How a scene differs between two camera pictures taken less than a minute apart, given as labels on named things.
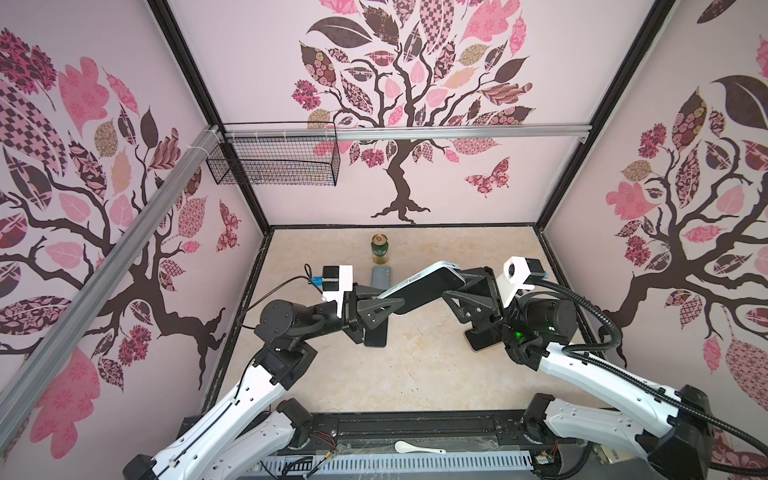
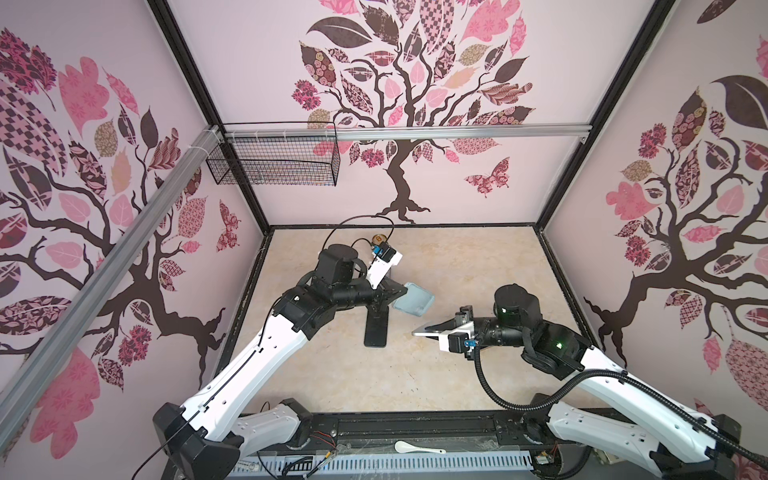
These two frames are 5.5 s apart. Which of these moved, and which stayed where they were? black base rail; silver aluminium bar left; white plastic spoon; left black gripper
Moved: left black gripper
Stayed: black base rail; white plastic spoon; silver aluminium bar left
